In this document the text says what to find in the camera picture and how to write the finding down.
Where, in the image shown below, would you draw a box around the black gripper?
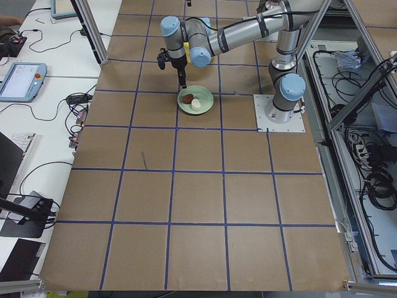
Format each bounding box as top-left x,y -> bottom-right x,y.
169,55 -> 187,89

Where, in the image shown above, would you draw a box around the light green bowl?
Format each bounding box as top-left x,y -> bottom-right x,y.
177,86 -> 213,115

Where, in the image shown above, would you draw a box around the aluminium frame post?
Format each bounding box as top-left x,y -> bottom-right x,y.
71,0 -> 109,65

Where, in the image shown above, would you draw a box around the black laptop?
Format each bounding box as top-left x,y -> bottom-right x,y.
0,133 -> 23,199

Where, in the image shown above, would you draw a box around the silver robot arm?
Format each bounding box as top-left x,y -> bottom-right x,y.
157,1 -> 323,124

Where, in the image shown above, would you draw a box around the black power adapter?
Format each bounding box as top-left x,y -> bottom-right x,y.
66,94 -> 92,105

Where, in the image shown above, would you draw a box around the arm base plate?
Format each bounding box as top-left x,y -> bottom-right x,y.
253,94 -> 305,133

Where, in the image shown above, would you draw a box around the reddish brown bun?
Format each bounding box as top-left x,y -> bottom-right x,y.
182,93 -> 194,104

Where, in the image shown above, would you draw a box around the white steamed bun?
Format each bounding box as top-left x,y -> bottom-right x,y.
190,98 -> 201,111

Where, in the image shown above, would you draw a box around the white keyboard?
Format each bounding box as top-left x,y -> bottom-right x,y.
10,132 -> 40,160

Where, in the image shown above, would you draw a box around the blue teach pendant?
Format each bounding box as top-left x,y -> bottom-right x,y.
51,0 -> 77,19
1,62 -> 47,103

